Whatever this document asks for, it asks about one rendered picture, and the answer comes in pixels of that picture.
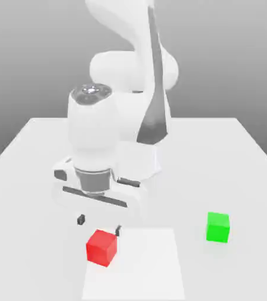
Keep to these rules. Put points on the small red cube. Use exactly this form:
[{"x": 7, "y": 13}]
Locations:
[{"x": 100, "y": 249}]

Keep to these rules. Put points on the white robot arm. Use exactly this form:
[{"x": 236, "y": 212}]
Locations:
[{"x": 93, "y": 131}]

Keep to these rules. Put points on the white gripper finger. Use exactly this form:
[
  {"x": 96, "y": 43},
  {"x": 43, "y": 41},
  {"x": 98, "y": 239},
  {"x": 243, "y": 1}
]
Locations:
[
  {"x": 81, "y": 219},
  {"x": 118, "y": 230}
]

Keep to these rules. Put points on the small green cube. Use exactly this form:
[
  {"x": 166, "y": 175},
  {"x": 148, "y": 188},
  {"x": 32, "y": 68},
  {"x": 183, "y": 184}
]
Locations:
[{"x": 217, "y": 227}]

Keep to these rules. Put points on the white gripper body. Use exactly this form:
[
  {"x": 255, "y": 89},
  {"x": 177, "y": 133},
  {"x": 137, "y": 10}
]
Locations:
[{"x": 133, "y": 200}]

